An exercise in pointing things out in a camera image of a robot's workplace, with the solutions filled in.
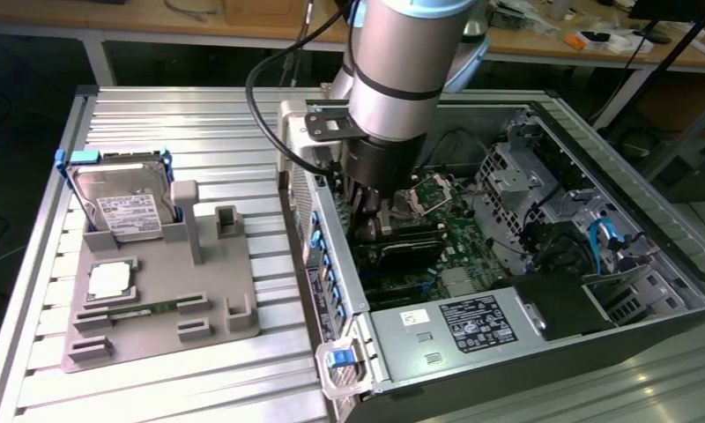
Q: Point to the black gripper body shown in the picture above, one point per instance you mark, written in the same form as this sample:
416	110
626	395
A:
382	163

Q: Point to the black graphics card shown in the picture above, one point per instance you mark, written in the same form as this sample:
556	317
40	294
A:
411	257

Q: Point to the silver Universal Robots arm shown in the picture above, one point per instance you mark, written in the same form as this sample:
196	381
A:
400	66

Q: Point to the open metal socket cover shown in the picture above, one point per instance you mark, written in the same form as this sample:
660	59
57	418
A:
438	194

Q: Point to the green motherboard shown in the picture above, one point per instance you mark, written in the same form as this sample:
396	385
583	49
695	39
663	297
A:
464	247

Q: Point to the black expansion slot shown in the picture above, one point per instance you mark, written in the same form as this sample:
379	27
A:
403	299

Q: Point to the silver chipset heat sink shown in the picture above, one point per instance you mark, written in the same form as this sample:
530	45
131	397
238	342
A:
466	283

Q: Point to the silver perforated disk bay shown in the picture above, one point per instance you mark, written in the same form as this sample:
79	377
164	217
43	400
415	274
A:
511	176

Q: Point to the grey power supply unit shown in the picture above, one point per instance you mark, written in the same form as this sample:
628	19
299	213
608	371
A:
447	348

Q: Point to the blue case latch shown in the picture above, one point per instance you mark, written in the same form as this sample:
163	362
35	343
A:
342	358

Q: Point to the green circuit boards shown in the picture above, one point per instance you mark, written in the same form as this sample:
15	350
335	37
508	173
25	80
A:
511	17

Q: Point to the hard disk in blue carrier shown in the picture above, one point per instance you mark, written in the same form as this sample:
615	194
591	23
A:
123	211

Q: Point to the green RAM stick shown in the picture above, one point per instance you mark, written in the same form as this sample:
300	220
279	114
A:
144	307

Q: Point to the grey parts rack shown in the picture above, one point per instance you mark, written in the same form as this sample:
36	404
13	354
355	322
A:
164	343

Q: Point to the orange and black box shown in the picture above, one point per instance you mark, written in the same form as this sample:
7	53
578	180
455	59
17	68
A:
591	37

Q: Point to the silver CPU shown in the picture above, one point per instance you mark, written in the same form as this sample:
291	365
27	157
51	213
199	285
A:
111	281

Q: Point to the grey cylinder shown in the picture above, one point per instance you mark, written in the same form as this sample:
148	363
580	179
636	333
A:
562	9

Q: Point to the open black PC case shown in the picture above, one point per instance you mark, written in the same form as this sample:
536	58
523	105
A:
564	374

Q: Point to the white plastic object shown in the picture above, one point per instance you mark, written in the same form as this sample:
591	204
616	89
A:
623	43

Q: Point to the dark floor cabinet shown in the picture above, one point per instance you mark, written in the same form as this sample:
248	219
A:
699	176

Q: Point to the black monitor base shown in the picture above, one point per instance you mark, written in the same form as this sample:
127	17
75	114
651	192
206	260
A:
658	37

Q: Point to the cluttered wooden desk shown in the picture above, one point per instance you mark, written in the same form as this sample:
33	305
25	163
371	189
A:
699	55

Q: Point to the dark computer monitor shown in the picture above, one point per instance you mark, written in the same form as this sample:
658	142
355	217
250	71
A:
670	9

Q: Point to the black slanted pole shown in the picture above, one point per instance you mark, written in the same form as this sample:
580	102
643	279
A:
695	28

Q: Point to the wooden desk with white legs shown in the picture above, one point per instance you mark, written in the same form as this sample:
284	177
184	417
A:
47	13

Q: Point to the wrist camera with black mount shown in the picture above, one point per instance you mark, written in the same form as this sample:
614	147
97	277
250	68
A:
330	128

